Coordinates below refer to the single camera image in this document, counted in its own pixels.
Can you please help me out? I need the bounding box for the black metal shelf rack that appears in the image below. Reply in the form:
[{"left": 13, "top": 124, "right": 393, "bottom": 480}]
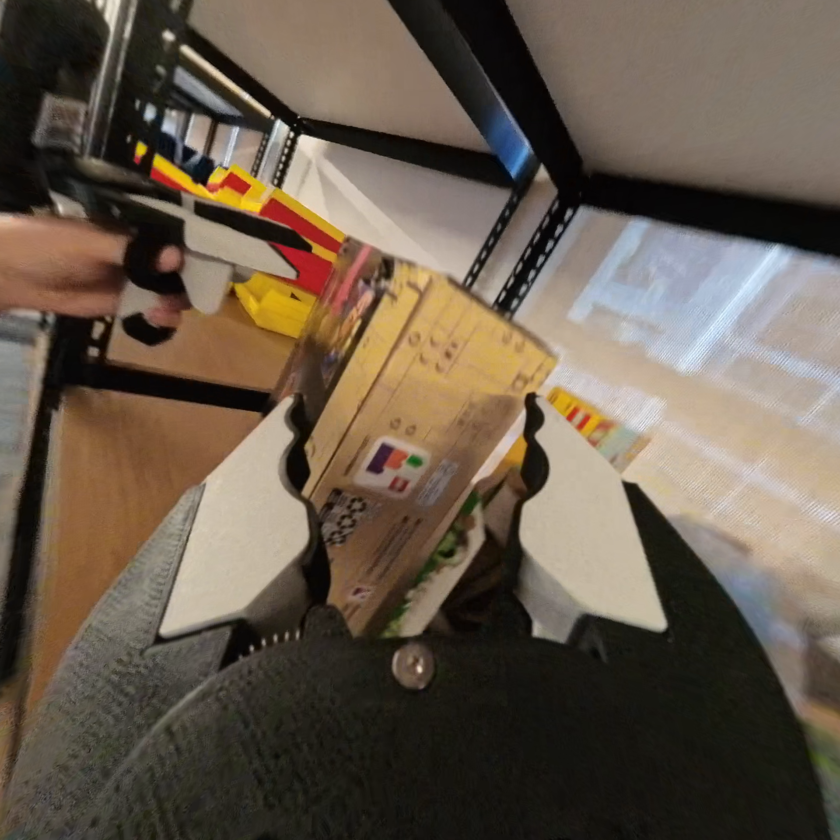
[{"left": 0, "top": 0, "right": 840, "bottom": 683}]

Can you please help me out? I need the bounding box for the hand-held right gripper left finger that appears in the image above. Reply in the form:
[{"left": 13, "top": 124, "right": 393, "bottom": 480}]
[{"left": 159, "top": 394, "right": 330, "bottom": 648}]

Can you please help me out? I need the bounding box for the white shelf board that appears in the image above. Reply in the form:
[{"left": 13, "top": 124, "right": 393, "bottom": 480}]
[
  {"left": 512, "top": 0, "right": 840, "bottom": 204},
  {"left": 187, "top": 0, "right": 493, "bottom": 152}
]

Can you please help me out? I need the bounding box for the person's left hand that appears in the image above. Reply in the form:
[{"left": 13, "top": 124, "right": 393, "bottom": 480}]
[{"left": 0, "top": 217, "right": 191, "bottom": 329}]

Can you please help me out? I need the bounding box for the stack of yellow red bins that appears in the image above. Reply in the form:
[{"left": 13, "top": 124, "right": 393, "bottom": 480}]
[{"left": 259, "top": 197, "right": 342, "bottom": 296}]

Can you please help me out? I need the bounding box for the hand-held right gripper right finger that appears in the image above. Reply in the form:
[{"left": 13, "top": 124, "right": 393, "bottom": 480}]
[{"left": 514, "top": 392, "right": 670, "bottom": 642}]

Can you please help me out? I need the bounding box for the yellow toy box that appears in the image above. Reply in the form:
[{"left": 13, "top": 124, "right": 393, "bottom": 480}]
[{"left": 548, "top": 387, "right": 651, "bottom": 473}]

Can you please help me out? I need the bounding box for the wooden desk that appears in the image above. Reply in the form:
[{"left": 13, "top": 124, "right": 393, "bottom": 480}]
[{"left": 26, "top": 387, "right": 309, "bottom": 697}]

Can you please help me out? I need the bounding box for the large black tan-edged toy box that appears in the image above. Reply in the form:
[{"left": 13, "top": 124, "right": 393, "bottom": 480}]
[{"left": 272, "top": 238, "right": 560, "bottom": 639}]

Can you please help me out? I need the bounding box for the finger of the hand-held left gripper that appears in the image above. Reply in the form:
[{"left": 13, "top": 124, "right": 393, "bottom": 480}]
[
  {"left": 184, "top": 223, "right": 301, "bottom": 282},
  {"left": 128, "top": 192, "right": 315, "bottom": 253}
]

